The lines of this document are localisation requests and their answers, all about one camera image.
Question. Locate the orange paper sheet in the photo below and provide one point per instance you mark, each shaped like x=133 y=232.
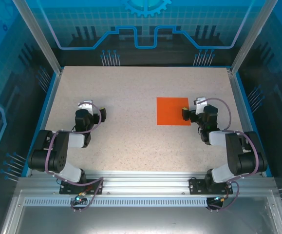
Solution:
x=170 y=112

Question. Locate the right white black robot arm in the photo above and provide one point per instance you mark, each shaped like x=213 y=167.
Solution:
x=240 y=158

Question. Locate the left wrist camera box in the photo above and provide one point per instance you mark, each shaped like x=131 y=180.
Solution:
x=88 y=108

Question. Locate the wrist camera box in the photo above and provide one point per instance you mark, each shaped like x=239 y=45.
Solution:
x=199 y=109
x=88 y=108

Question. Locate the blue table side trim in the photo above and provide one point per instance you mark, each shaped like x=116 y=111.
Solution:
x=43 y=120
x=251 y=122

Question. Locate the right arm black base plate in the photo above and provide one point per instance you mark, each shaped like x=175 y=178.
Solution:
x=195 y=187

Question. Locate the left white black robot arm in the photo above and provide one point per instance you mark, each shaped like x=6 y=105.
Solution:
x=58 y=156

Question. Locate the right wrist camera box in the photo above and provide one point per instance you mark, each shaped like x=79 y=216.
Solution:
x=199 y=109

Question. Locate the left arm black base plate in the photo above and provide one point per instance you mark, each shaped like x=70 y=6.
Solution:
x=65 y=190

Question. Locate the sheet metal tray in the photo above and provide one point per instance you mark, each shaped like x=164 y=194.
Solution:
x=143 y=221

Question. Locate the aluminium mounting rail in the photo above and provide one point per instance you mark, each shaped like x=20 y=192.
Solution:
x=143 y=181

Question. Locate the aluminium frame post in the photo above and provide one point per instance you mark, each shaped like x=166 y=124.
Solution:
x=252 y=36
x=39 y=36

